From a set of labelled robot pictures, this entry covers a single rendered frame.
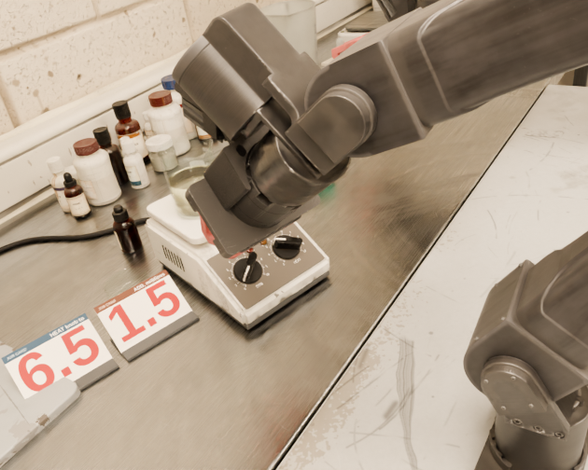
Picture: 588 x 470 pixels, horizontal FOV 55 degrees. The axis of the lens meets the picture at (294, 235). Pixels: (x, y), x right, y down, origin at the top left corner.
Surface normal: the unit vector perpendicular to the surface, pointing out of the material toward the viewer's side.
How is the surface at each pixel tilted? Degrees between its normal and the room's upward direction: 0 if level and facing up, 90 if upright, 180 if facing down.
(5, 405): 0
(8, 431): 0
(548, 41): 93
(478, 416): 0
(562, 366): 90
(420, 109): 93
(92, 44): 90
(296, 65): 48
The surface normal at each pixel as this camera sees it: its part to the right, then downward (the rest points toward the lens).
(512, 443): -0.84, 0.39
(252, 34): 0.56, -0.43
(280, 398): -0.14, -0.82
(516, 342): -0.47, 0.54
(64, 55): 0.83, 0.21
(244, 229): 0.42, -0.27
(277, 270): 0.21, -0.55
